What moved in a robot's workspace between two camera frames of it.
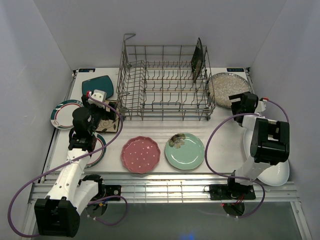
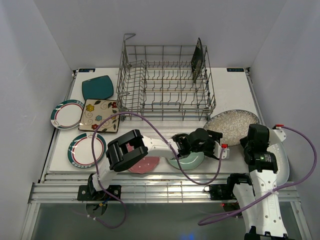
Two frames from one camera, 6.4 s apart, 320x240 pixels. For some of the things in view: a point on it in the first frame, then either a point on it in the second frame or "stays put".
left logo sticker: x=86 y=70 stays put
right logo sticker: x=235 y=69 stays put
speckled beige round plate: x=223 y=85 → x=233 y=124
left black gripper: x=106 y=115 → x=215 y=137
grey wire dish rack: x=165 y=82 stays put
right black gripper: x=235 y=103 → x=243 y=141
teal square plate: x=103 y=83 stays put
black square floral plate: x=197 y=59 stays put
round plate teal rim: x=61 y=116 stays put
